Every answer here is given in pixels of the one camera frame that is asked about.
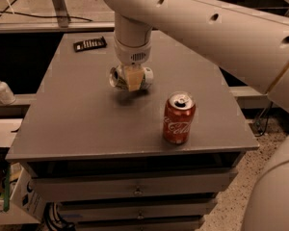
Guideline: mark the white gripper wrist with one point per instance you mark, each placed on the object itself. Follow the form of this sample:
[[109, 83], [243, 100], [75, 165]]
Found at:
[[132, 55]]

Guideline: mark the green white 7up can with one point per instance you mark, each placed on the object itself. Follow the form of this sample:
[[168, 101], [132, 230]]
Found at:
[[117, 79]]

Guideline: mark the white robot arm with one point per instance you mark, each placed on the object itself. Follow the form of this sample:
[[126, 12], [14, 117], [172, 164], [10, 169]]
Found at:
[[251, 45]]

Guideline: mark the red coca-cola can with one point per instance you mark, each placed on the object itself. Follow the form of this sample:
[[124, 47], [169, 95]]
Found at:
[[179, 114]]

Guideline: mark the black rectangular remote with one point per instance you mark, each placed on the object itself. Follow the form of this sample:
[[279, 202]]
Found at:
[[89, 44]]

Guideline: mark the grey drawer cabinet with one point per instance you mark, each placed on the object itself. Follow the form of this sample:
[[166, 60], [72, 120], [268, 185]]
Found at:
[[80, 126]]

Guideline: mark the white pump sanitizer bottle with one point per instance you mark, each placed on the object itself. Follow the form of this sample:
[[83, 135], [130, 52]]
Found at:
[[6, 95]]

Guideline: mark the middle grey drawer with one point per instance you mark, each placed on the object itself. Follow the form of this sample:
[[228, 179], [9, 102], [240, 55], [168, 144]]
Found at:
[[138, 210]]

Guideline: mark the grey drawer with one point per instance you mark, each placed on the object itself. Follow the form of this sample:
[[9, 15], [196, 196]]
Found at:
[[188, 223], [134, 185], [138, 210]]

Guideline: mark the top grey drawer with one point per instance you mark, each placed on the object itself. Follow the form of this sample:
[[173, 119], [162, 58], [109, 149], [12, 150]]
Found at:
[[134, 185]]

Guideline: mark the bottom grey drawer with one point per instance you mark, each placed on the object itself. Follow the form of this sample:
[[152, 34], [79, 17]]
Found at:
[[188, 223]]

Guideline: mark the white cardboard box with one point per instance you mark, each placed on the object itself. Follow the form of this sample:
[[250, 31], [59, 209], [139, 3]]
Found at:
[[23, 205]]

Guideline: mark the horizontal metal rail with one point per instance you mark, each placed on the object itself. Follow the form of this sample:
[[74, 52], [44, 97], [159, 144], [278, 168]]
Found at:
[[43, 27]]

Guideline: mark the left metal frame post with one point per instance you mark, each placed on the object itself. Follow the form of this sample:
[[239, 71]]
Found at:
[[61, 13]]

